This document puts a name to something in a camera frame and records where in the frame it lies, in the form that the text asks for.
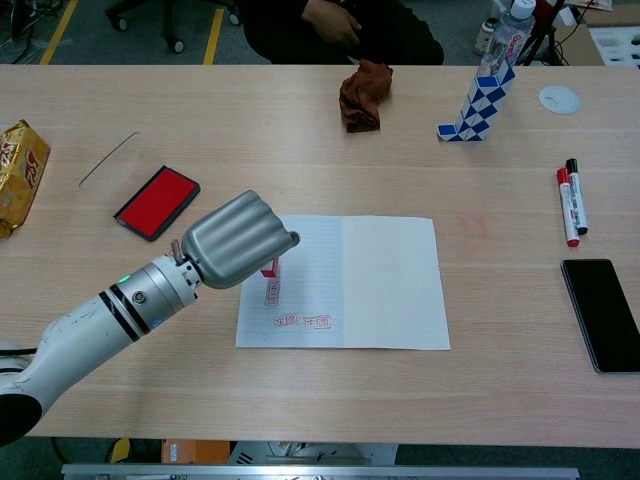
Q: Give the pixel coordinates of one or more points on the small white bottle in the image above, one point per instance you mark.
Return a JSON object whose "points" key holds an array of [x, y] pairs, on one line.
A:
{"points": [[486, 37]]}

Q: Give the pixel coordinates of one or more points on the blue white snake puzzle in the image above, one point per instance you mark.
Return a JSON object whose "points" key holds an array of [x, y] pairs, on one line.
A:
{"points": [[480, 110]]}

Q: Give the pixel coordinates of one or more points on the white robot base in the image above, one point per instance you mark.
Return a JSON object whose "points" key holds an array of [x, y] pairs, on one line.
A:
{"points": [[325, 452]]}

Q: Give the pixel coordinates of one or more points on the black office chair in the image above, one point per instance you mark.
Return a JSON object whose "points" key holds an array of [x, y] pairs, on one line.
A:
{"points": [[170, 20]]}

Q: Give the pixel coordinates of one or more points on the open white lined notebook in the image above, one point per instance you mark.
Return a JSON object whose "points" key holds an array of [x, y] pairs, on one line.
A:
{"points": [[380, 285]]}

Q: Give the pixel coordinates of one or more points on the red black tripod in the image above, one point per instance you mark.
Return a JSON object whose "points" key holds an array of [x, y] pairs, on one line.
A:
{"points": [[542, 25]]}

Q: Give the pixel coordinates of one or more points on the black whiteboard marker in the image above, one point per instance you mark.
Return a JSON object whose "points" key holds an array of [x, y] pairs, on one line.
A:
{"points": [[577, 200]]}

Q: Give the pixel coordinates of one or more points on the gold snack bag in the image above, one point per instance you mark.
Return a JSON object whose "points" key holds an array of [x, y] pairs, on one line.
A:
{"points": [[20, 175]]}

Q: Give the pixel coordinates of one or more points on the clear plastic water bottle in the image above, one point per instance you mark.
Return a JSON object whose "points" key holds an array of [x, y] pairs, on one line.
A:
{"points": [[507, 35]]}

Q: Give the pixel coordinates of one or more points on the orange box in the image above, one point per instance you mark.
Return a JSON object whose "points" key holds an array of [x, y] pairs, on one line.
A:
{"points": [[195, 451]]}

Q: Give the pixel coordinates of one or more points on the white foam tray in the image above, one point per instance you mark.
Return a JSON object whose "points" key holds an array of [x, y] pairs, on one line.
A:
{"points": [[617, 45]]}

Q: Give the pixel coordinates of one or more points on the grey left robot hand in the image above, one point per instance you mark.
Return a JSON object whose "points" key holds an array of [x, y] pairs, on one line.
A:
{"points": [[235, 240]]}

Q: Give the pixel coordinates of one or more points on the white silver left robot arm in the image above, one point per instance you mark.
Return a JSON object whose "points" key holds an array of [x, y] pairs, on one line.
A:
{"points": [[90, 330]]}

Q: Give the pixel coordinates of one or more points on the aluminium rail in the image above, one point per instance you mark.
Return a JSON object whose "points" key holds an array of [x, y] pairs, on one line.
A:
{"points": [[320, 472]]}

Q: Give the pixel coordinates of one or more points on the red white stamp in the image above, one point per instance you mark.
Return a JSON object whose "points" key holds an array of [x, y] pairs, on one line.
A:
{"points": [[270, 270]]}

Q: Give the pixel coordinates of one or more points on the black smartphone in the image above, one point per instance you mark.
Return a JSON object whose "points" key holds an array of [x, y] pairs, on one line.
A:
{"points": [[602, 315]]}

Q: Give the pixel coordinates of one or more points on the brown cardboard box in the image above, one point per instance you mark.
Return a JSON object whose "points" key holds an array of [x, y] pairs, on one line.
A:
{"points": [[580, 47]]}

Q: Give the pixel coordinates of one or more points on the red whiteboard marker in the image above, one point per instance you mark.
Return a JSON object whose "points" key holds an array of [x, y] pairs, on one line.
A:
{"points": [[567, 210]]}

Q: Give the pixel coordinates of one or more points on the person in black clothes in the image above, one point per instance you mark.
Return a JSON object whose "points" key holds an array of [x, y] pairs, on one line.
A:
{"points": [[390, 35]]}

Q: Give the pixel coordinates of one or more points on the red ink stamp pad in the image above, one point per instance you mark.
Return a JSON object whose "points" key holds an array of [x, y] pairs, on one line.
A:
{"points": [[157, 202]]}

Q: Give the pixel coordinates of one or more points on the crumpled brown cloth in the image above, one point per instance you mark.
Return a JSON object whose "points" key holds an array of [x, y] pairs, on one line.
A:
{"points": [[362, 100]]}

